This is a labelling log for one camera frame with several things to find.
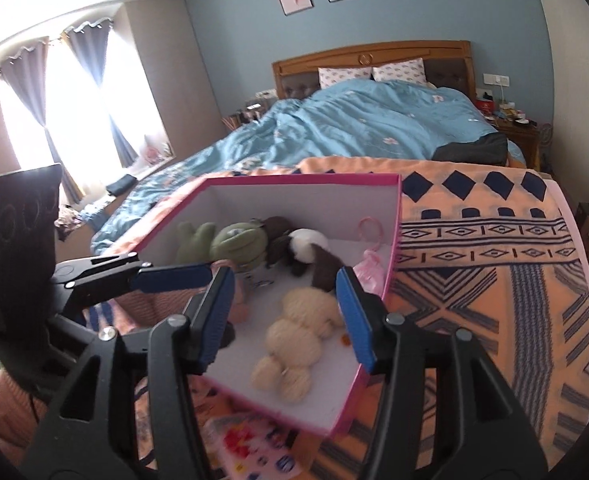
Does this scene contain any blue duvet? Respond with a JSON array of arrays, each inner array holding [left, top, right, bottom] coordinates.
[[90, 79, 525, 256]]

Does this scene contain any pink cardboard box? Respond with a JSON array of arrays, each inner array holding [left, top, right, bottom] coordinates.
[[107, 172, 404, 438]]

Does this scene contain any cream bear plush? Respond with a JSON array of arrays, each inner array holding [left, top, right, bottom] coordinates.
[[251, 287, 346, 405]]

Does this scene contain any dark blue curtain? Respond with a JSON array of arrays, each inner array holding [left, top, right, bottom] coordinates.
[[64, 22, 140, 168], [0, 42, 78, 196]]

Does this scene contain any white patterned pillow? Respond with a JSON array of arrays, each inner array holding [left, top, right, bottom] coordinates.
[[317, 66, 373, 90], [371, 57, 431, 86]]

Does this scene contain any orange patterned blanket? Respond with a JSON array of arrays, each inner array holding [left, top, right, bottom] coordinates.
[[82, 156, 589, 480]]

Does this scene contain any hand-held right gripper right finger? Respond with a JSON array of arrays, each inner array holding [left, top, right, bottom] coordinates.
[[334, 265, 550, 480]]

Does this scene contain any brown and white dog plush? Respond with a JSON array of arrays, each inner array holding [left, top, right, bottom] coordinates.
[[262, 216, 347, 292]]

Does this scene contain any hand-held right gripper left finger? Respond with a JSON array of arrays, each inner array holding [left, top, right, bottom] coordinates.
[[18, 265, 236, 480]]

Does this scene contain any green frog plush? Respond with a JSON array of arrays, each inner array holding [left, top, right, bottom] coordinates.
[[176, 220, 270, 271]]

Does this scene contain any wooden nightstand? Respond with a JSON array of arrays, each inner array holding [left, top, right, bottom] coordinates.
[[491, 117, 542, 171]]

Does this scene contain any wooden headboard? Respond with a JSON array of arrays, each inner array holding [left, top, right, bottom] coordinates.
[[272, 40, 477, 101]]

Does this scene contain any pink drawstring pouch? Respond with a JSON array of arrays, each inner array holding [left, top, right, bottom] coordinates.
[[351, 216, 390, 296]]

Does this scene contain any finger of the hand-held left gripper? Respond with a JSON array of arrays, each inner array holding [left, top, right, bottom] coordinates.
[[51, 253, 215, 314]]

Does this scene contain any dark grey cloth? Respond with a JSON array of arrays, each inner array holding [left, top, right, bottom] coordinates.
[[433, 132, 509, 165]]

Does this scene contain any group of bedside bottles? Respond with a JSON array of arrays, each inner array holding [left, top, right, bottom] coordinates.
[[224, 100, 265, 129]]

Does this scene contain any pink toy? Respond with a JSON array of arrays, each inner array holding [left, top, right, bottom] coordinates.
[[139, 135, 172, 163]]

